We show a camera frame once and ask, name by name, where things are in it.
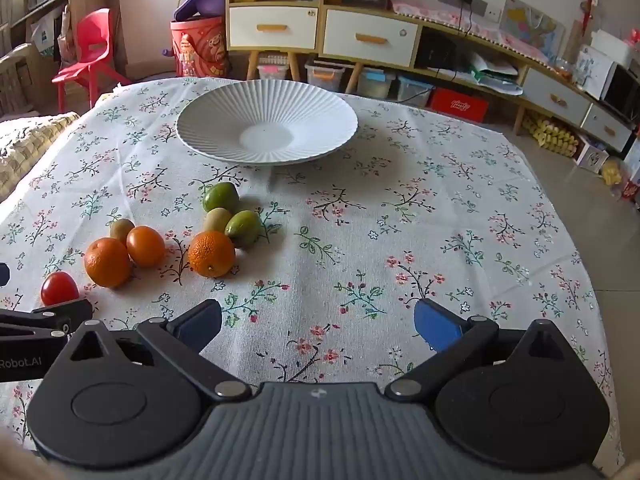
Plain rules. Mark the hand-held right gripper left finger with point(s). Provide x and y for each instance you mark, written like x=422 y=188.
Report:
x=197 y=322

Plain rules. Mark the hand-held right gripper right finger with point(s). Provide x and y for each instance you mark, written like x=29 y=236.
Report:
x=437 y=327

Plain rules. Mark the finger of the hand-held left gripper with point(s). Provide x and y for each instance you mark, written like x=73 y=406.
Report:
x=4 y=274
x=50 y=317

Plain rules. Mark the red tomato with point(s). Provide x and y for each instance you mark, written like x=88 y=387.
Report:
x=59 y=287

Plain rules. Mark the textured orange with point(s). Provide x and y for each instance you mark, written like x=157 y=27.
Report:
x=211 y=254
x=107 y=262

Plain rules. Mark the smooth orange persimmon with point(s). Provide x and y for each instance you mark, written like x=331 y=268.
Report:
x=146 y=246

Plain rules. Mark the brown kiwi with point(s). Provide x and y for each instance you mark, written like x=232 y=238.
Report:
x=216 y=220
x=120 y=230

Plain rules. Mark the green lime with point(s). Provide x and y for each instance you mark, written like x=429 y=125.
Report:
x=243 y=227

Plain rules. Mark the small green mango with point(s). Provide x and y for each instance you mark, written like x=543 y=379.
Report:
x=220 y=197

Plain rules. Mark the white ribbed plate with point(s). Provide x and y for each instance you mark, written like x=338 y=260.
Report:
x=225 y=110

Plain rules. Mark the yellow woven cushion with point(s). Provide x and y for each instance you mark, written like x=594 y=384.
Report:
x=30 y=150

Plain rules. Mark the wicker chair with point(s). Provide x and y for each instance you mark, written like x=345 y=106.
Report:
x=15 y=80

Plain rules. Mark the stack of yellow packets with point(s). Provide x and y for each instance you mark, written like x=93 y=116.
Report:
x=550 y=135

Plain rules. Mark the red storage box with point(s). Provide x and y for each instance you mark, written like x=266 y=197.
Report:
x=457 y=105

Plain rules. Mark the small illustrated box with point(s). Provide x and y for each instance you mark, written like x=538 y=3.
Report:
x=592 y=156

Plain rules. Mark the yellow bag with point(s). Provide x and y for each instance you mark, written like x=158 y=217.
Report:
x=611 y=172

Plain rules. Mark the red plastic chair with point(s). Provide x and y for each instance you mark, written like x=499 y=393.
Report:
x=92 y=50

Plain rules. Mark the clear box with blue lid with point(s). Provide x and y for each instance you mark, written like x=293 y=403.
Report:
x=376 y=84

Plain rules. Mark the small white drawer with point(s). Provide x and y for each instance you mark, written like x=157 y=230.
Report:
x=540 y=87
x=597 y=122

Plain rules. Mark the stack of papers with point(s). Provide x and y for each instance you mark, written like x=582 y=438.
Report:
x=492 y=72

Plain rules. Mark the clear storage box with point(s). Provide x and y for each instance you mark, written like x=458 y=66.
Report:
x=273 y=67

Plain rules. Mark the red printed bucket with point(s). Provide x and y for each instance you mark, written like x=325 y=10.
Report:
x=200 y=50

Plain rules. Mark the black device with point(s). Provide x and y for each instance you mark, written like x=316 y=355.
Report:
x=435 y=54

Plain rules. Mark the clear box with orange latch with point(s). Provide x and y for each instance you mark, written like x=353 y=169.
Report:
x=324 y=76

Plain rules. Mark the wooden desk with shelves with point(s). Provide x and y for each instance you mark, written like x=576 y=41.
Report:
x=75 y=0

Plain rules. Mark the long low wooden cabinet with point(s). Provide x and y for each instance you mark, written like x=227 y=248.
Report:
x=462 y=45

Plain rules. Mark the black microwave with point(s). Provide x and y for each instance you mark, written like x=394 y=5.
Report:
x=622 y=92

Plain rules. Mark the white microwave oven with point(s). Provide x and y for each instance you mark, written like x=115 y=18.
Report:
x=592 y=70

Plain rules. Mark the white drawer with keyhole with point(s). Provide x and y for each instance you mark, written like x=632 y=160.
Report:
x=250 y=20

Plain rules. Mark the wide white drawer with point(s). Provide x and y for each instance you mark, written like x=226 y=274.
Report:
x=350 y=27

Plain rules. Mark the pink lace runner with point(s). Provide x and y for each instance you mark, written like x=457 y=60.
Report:
x=425 y=12

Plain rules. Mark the map poster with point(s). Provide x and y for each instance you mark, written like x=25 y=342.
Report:
x=530 y=25

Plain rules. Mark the grey wall socket panel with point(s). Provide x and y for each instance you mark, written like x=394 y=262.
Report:
x=457 y=0

